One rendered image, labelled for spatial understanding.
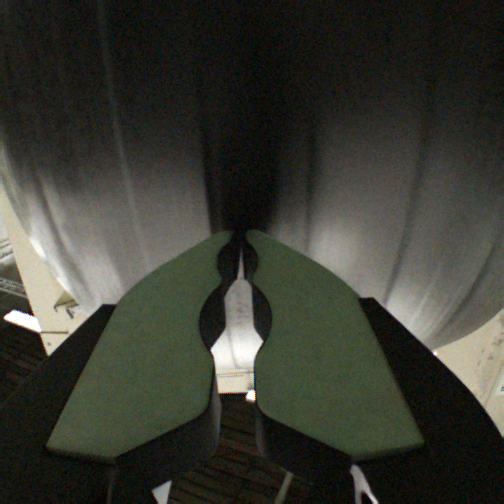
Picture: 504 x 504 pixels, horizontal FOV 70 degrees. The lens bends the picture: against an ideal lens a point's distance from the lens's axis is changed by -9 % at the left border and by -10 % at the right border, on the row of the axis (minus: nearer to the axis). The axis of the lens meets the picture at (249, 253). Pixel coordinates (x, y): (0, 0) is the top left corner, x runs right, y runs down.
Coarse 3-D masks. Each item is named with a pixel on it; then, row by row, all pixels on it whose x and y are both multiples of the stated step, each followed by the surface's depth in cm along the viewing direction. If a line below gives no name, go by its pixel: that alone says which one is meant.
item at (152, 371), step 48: (240, 240) 14; (144, 288) 10; (192, 288) 9; (144, 336) 8; (192, 336) 8; (96, 384) 7; (144, 384) 7; (192, 384) 7; (96, 432) 6; (144, 432) 6; (192, 432) 7
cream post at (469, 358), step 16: (496, 320) 40; (480, 336) 43; (496, 336) 40; (448, 352) 52; (464, 352) 47; (480, 352) 43; (496, 352) 41; (464, 368) 47; (480, 368) 43; (496, 368) 42; (480, 384) 43; (496, 384) 43; (480, 400) 44; (496, 400) 44; (496, 416) 46
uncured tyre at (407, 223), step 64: (0, 0) 10; (64, 0) 10; (128, 0) 10; (192, 0) 10; (256, 0) 10; (320, 0) 10; (384, 0) 10; (448, 0) 10; (0, 64) 11; (64, 64) 10; (128, 64) 10; (192, 64) 10; (256, 64) 10; (320, 64) 10; (384, 64) 10; (448, 64) 10; (0, 128) 13; (64, 128) 11; (128, 128) 11; (192, 128) 11; (256, 128) 11; (320, 128) 11; (384, 128) 11; (448, 128) 11; (64, 192) 13; (128, 192) 13; (192, 192) 13; (256, 192) 13; (320, 192) 13; (384, 192) 13; (448, 192) 13; (64, 256) 15; (128, 256) 14; (320, 256) 14; (384, 256) 14; (448, 256) 15; (448, 320) 18
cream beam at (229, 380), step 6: (216, 372) 75; (222, 372) 75; (228, 372) 75; (234, 372) 75; (240, 372) 75; (246, 372) 75; (252, 372) 75; (222, 378) 76; (228, 378) 76; (234, 378) 76; (240, 378) 76; (246, 378) 76; (252, 378) 76; (222, 384) 77; (228, 384) 77; (234, 384) 77; (240, 384) 77; (246, 384) 77; (252, 384) 77; (222, 390) 78; (228, 390) 78; (234, 390) 78; (240, 390) 78; (246, 390) 78; (252, 390) 78
